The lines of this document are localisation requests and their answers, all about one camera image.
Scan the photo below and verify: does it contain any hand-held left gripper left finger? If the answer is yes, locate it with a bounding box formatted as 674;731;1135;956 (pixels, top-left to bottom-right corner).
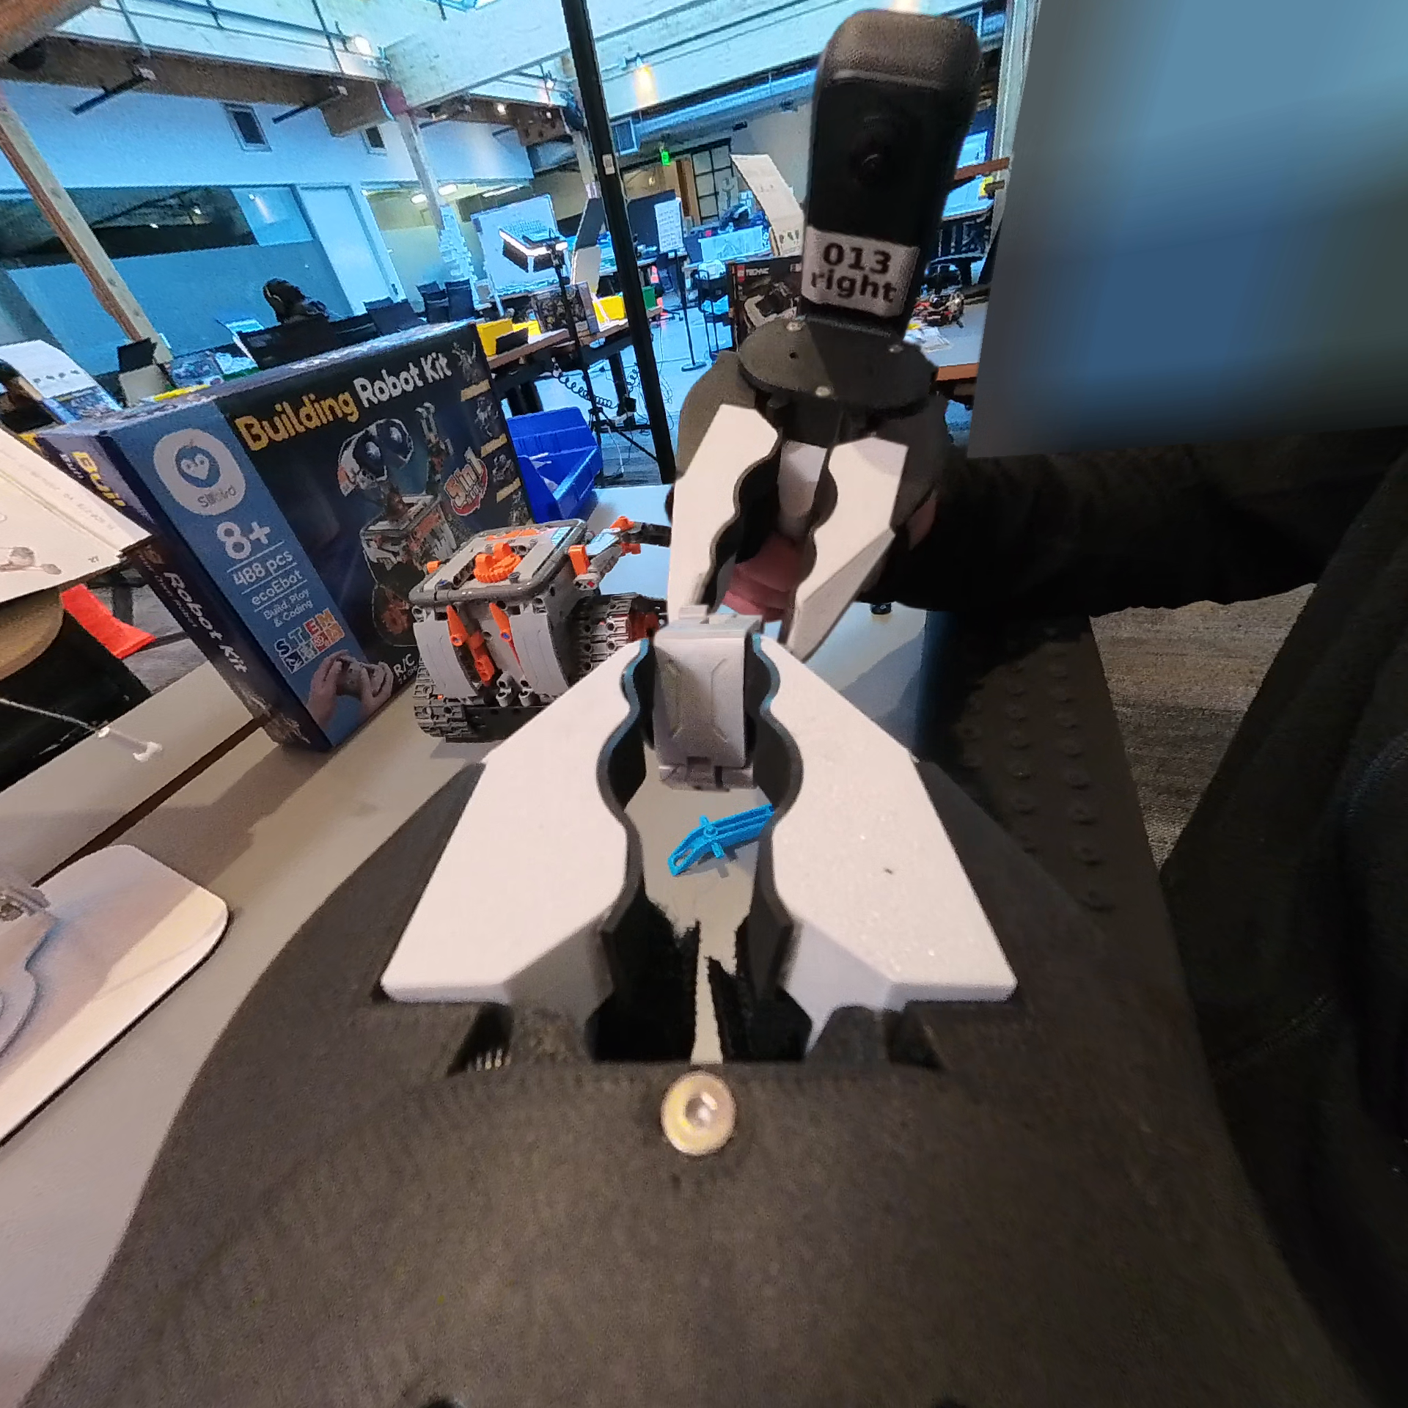
380;640;703;1061

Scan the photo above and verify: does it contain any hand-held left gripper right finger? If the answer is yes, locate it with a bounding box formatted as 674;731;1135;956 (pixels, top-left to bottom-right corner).
704;640;1021;1061

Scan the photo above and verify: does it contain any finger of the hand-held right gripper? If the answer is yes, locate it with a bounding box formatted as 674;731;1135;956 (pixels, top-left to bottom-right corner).
784;437;915;661
665;402;786;614

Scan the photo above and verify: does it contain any grey black wheel Lego assembly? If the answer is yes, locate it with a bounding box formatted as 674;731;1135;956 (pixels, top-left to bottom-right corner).
651;602;768;796

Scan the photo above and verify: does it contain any person's right forearm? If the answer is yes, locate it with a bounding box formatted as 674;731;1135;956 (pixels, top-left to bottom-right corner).
870;446;1363;619

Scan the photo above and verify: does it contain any person's right hand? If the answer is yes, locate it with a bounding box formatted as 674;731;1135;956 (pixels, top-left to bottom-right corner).
715;533;819;627

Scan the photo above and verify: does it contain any blue plastic bin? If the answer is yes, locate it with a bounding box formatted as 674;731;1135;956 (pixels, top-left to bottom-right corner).
503;405;607;527

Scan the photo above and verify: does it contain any black toy box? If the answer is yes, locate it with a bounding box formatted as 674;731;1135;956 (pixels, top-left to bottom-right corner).
724;260;819;354

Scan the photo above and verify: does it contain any light blue plastic tool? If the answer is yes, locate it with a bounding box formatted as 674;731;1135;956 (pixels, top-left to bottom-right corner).
661;805;778;878

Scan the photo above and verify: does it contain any black dimpled panel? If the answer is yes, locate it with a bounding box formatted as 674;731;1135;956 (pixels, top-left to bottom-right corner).
923;609;1166;916

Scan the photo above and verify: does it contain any grey orange toy robot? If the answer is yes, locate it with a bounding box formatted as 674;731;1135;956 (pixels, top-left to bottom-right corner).
408;515;674;741

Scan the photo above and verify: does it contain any black metal pole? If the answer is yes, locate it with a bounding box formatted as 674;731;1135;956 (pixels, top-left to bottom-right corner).
558;0;675;487

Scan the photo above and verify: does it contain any black tripod light stand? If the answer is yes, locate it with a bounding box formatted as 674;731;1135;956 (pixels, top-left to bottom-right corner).
497;221;623;446

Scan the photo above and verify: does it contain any blue robot kit box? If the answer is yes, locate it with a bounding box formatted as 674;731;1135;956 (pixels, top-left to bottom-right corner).
107;323;536;753

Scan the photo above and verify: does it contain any round wooden board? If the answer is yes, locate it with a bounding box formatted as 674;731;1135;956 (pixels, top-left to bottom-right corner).
0;598;68;679

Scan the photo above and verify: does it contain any white instruction booklet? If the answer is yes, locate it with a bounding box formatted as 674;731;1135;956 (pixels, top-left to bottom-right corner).
0;429;152;605

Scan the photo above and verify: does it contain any wooden beam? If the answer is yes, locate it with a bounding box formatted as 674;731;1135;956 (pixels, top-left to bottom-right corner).
0;97;166;354

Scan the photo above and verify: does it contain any white tipped thin cord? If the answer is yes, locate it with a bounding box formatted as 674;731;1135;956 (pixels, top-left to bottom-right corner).
0;689;166;763

